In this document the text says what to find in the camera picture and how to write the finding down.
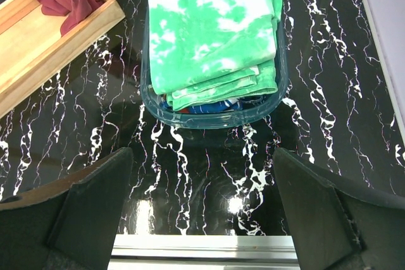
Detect blue patterned trousers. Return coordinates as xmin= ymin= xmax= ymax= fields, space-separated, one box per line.
xmin=159 ymin=95 xmax=266 ymax=114

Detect wooden clothes rack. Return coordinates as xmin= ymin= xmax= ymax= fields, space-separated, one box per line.
xmin=1 ymin=0 xmax=125 ymax=116

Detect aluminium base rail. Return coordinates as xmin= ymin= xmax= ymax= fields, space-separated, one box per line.
xmin=108 ymin=235 xmax=300 ymax=269

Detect green tie-dye trousers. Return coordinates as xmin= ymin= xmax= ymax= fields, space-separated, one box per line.
xmin=148 ymin=0 xmax=283 ymax=111

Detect teal transparent plastic bin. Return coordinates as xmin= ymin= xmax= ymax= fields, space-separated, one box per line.
xmin=140 ymin=0 xmax=289 ymax=129

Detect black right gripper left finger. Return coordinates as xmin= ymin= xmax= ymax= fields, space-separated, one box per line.
xmin=1 ymin=148 xmax=133 ymax=269

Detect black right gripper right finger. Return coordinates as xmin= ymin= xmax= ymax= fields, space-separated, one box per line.
xmin=273 ymin=148 xmax=404 ymax=269

